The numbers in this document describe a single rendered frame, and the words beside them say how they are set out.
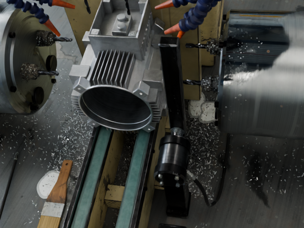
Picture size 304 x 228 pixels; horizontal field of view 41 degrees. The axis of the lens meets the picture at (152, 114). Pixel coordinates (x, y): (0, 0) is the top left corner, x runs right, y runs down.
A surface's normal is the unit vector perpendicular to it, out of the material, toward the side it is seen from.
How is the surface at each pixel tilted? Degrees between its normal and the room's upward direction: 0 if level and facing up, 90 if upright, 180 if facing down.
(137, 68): 35
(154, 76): 0
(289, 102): 62
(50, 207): 0
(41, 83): 90
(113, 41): 90
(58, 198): 0
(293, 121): 81
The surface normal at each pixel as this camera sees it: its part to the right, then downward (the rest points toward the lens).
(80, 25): -0.18, 0.81
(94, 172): -0.11, -0.58
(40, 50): 0.98, 0.08
